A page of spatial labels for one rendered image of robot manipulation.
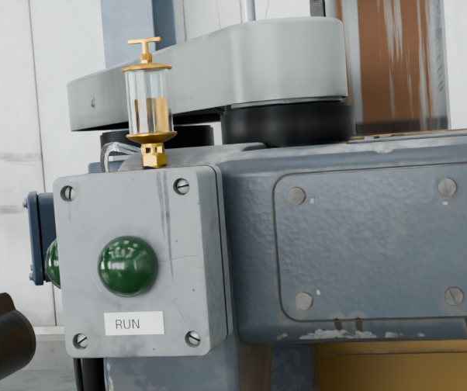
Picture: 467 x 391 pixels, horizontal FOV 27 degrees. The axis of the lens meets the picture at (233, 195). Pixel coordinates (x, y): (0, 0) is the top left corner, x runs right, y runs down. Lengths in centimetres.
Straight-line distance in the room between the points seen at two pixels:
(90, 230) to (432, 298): 17
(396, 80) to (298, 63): 38
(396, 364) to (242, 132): 27
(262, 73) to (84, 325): 22
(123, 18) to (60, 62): 77
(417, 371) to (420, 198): 33
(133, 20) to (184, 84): 486
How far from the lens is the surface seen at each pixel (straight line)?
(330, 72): 63
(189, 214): 46
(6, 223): 640
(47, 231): 98
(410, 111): 98
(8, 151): 636
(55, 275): 50
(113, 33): 560
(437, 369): 80
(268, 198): 50
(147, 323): 47
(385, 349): 75
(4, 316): 83
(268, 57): 62
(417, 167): 49
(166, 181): 46
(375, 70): 99
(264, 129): 61
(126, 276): 46
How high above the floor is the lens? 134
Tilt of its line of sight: 3 degrees down
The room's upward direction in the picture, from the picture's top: 4 degrees counter-clockwise
